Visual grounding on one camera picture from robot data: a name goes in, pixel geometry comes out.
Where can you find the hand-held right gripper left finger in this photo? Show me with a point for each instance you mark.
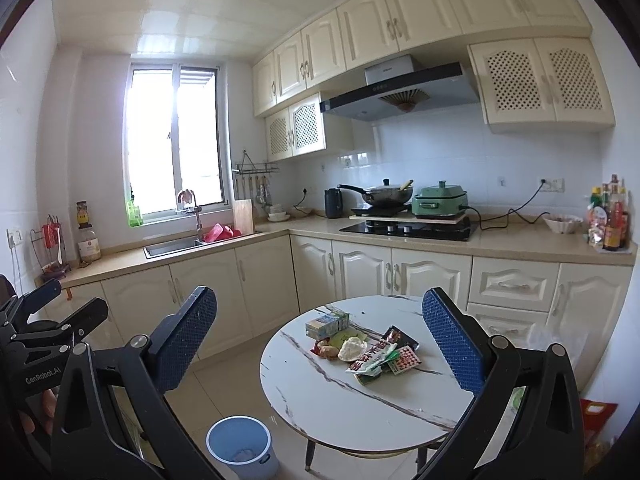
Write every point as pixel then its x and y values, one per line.
pixel 187 340

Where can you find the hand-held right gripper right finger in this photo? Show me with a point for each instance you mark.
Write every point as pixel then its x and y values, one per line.
pixel 452 345

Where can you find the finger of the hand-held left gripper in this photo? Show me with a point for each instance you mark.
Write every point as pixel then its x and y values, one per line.
pixel 90 312
pixel 42 292

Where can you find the red dotted packet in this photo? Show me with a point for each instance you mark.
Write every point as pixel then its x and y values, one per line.
pixel 407 360

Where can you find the red white printed packet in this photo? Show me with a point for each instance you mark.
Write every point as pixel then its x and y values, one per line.
pixel 372 360

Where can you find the blue plastic waste bin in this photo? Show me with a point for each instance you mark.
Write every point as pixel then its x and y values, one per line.
pixel 225 435

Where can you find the person's left hand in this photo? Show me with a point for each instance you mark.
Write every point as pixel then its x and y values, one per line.
pixel 47 405

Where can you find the orange adhesive hook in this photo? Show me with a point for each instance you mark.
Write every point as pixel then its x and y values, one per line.
pixel 67 293

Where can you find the dark red snack packet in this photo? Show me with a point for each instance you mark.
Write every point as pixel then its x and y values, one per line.
pixel 397 336

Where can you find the large glass jar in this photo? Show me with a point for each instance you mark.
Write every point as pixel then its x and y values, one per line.
pixel 89 247

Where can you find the green white packet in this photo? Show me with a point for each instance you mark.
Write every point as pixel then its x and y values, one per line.
pixel 371 377

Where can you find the cream base cabinet row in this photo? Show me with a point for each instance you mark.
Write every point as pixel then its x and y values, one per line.
pixel 260 275

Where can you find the white crumpled tissue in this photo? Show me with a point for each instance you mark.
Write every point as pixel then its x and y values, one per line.
pixel 352 349

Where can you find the green plastic bottle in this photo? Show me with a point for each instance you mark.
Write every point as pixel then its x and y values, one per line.
pixel 134 215

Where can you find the yellow green wrapper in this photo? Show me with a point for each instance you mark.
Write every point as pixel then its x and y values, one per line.
pixel 342 337

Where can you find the black gas stove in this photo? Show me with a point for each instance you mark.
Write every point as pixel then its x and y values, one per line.
pixel 410 231

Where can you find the tan food scrap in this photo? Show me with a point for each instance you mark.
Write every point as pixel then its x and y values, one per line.
pixel 327 351

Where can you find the steel faucet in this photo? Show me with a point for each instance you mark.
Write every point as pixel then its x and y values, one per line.
pixel 198 215

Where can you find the green yellow drink carton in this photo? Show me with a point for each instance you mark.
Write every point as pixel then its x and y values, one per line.
pixel 327 325

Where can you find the round white marble table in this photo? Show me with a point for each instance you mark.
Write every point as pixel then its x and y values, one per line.
pixel 310 385

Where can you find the wooden cutting board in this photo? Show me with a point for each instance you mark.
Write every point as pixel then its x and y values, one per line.
pixel 243 217

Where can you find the green electric cooker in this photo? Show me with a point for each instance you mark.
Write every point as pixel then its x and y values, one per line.
pixel 440 202

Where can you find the black induction cooker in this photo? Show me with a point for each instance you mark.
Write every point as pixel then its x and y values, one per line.
pixel 380 210

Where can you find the stack of white bowls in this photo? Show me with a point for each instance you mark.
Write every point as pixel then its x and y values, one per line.
pixel 278 215

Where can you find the red bag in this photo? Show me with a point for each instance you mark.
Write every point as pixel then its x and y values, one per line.
pixel 597 415

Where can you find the white bowl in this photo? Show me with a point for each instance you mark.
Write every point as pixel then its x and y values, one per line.
pixel 562 225

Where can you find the black wok with lid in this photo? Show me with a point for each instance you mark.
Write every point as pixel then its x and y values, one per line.
pixel 385 196

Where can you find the black electric kettle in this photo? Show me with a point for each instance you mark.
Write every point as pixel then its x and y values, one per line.
pixel 333 204

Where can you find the hanging utensil rack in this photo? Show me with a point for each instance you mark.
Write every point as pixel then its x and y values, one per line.
pixel 255 167

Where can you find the sliding window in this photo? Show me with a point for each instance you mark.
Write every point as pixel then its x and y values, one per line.
pixel 197 145

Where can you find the cluster of sauce bottles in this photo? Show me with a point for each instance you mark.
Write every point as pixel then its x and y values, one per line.
pixel 612 225

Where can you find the cream lattice door cabinet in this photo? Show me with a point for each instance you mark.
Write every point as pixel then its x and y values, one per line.
pixel 305 127
pixel 525 80

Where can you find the black range hood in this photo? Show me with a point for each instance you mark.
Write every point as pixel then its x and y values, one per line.
pixel 400 92

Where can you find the cream upper cabinet row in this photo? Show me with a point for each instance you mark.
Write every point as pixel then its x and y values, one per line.
pixel 370 25

